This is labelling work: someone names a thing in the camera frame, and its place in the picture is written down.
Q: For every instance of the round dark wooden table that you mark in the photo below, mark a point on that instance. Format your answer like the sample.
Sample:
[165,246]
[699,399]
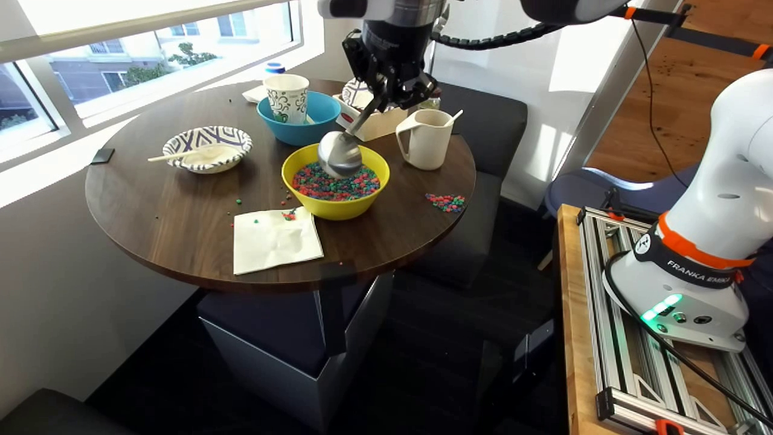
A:
[177,219]

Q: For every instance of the white pitcher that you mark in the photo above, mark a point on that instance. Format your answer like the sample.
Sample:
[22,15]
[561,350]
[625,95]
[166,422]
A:
[430,146]

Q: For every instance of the blue bowl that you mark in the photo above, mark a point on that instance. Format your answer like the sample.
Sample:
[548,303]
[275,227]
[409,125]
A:
[297,131]

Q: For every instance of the wooden bench top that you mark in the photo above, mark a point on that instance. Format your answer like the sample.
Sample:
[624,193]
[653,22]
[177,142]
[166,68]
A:
[572,339]

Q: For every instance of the cream rectangular box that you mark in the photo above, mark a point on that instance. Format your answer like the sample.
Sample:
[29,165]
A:
[387,126]

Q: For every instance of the spilled colourful cereal pile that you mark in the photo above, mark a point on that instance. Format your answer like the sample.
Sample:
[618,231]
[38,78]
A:
[444,202]

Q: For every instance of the black floor box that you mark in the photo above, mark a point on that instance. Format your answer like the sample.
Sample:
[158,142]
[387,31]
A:
[514,379]

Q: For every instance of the window with white frame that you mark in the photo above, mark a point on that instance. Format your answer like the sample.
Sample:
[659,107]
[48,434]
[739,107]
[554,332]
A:
[122,80]

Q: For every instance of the colourful cereal pieces in bowl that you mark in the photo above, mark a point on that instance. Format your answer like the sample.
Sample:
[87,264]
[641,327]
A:
[354,188]

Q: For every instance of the aluminium profile frame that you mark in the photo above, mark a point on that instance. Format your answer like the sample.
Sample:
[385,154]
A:
[624,363]

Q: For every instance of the silver ladle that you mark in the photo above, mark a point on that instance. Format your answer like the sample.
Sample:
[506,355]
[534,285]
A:
[338,154]

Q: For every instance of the yellow bowl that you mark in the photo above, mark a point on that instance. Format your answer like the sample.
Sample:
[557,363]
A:
[338,210]

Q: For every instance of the black white patterned bowl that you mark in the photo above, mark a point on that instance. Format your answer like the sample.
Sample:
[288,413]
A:
[354,92]
[194,142]

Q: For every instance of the small white packet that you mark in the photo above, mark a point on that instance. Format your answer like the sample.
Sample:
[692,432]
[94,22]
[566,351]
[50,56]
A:
[255,95]

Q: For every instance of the small red cereal cluster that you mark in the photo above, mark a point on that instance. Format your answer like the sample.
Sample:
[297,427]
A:
[288,216]

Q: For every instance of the white paper napkin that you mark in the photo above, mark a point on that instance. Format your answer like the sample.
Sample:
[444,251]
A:
[268,246]

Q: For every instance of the patterned paper cup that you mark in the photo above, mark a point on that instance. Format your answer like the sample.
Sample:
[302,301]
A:
[288,97]

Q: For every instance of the dark blue chair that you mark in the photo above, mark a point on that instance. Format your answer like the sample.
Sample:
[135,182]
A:
[595,189]

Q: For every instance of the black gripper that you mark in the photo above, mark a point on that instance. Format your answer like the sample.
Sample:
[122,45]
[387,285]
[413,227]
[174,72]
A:
[395,53]

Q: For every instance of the light wooden spoon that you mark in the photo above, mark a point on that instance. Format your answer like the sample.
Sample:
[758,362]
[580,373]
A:
[165,156]

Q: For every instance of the black stand with orange clamps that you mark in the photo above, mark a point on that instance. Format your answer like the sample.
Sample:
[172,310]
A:
[709,39]

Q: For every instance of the blue bottle cap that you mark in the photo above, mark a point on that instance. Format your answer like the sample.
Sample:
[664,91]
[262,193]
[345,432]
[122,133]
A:
[275,68]

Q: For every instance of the small black flat object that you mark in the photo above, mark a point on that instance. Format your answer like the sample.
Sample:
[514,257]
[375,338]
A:
[101,156]

